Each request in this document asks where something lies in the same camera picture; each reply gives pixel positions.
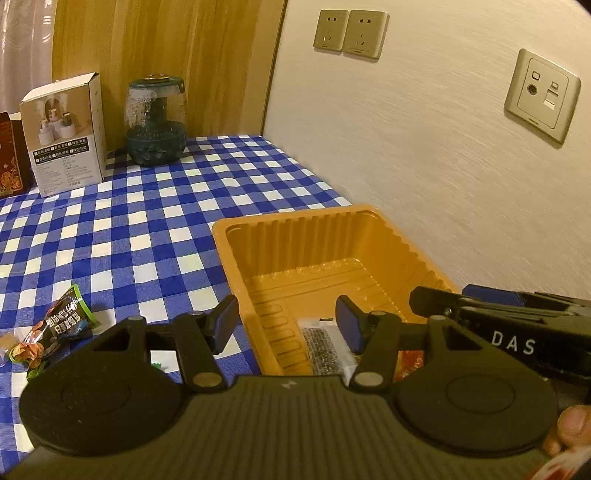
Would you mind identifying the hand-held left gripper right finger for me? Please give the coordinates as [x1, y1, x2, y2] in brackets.
[335, 294, 529, 392]

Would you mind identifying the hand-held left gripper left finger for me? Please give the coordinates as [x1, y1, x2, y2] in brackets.
[60, 294, 241, 393]

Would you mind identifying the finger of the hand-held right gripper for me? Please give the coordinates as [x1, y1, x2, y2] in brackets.
[410, 285, 467, 319]
[463, 284, 527, 305]

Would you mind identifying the clear packet of dark snack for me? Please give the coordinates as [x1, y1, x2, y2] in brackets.
[298, 318, 358, 376]

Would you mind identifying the large red snack packet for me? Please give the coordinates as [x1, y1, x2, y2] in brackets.
[392, 350, 426, 381]

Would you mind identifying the orange plastic tray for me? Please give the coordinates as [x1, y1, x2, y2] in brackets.
[211, 203, 462, 381]

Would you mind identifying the black green snack packet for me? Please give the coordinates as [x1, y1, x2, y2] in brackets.
[21, 285, 100, 344]

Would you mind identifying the orange brown snack packet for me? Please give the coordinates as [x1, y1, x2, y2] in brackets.
[9, 339, 47, 376]

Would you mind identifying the person's right hand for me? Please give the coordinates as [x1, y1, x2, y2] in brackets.
[544, 404, 591, 457]

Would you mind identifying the red white cloth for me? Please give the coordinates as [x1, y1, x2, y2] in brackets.
[531, 445, 585, 480]

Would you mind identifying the blue checked tablecloth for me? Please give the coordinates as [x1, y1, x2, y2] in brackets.
[0, 134, 356, 467]

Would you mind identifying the glass jar with green lid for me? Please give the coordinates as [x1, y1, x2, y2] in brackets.
[126, 76, 188, 167]

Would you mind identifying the white cardboard box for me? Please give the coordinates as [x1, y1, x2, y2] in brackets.
[19, 72, 108, 198]

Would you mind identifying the yellow curtain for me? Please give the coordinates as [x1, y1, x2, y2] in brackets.
[51, 0, 287, 151]

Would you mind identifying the red patterned box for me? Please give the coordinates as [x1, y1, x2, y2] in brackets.
[0, 112, 38, 199]

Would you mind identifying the white sheer curtain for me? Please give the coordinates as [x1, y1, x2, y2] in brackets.
[0, 0, 56, 116]

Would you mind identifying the wall data outlet panel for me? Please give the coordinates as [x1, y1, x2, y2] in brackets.
[503, 48, 581, 144]

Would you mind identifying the wall power socket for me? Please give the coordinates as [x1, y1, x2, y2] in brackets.
[342, 10, 389, 59]
[313, 9, 349, 51]

